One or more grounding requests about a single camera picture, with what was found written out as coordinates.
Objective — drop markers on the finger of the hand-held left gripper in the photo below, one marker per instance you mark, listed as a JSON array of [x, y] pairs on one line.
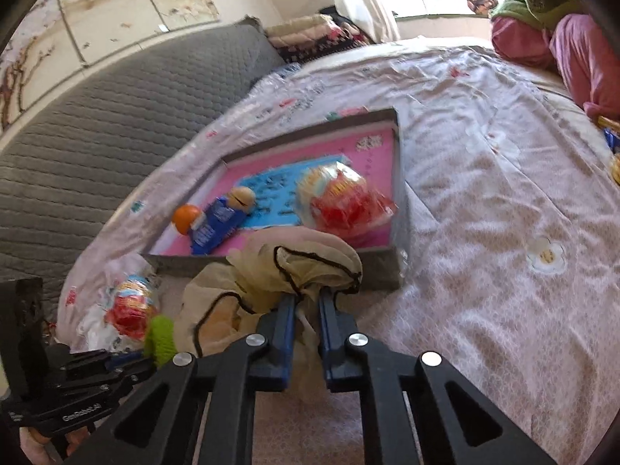
[[126, 379], [106, 361]]

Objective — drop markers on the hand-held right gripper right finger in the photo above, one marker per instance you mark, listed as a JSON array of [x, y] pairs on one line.
[[327, 329]]

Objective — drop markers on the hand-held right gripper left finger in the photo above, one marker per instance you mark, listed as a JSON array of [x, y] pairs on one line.
[[283, 329]]

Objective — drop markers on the green fuzzy toy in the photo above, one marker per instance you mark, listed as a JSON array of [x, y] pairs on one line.
[[160, 341]]

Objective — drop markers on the grey cardboard box lid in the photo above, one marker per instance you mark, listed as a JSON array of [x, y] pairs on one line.
[[378, 266]]

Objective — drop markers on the large egg toy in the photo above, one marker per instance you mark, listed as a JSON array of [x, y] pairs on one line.
[[344, 203]]

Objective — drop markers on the person's left hand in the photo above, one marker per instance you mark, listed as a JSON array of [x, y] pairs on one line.
[[75, 445]]

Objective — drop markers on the small wrapped egg toy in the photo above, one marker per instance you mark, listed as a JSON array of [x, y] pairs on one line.
[[128, 310]]

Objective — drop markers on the blue biscuit packet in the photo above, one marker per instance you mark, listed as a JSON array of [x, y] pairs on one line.
[[213, 225]]

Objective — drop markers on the small yellow round cake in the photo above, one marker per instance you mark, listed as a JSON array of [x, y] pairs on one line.
[[242, 198]]

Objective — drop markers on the orange tangerine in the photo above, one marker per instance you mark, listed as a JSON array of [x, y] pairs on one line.
[[184, 218]]

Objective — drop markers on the pink book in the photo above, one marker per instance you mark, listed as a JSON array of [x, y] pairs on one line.
[[368, 164]]

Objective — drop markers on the strawberry print bedsheet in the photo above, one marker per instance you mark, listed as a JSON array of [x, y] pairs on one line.
[[484, 203]]

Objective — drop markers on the grey quilted headboard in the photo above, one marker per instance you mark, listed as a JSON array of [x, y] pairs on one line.
[[97, 131]]

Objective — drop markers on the folded blankets stack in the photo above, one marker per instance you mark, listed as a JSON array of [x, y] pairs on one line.
[[334, 43]]

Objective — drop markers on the cream folded blanket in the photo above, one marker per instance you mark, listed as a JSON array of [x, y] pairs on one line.
[[298, 29]]

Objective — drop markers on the black cloth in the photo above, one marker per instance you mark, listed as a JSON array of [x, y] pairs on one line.
[[334, 13]]

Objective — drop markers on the white curtain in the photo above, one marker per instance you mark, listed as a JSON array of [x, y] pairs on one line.
[[368, 0]]

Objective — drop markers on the blue snack bag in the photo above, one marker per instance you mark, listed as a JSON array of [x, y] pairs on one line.
[[612, 140]]

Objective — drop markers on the dark pink fleece garment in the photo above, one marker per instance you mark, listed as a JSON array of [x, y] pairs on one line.
[[518, 41]]

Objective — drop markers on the yellow snack packet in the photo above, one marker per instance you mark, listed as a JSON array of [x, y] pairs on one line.
[[610, 123]]

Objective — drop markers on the floral cloth bundle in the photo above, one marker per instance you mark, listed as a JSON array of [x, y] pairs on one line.
[[479, 5]]

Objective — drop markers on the light pink fleece garment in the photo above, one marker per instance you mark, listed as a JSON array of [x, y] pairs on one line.
[[586, 63]]

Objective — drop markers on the floral painted wall panel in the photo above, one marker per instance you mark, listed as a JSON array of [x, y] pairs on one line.
[[121, 5]]

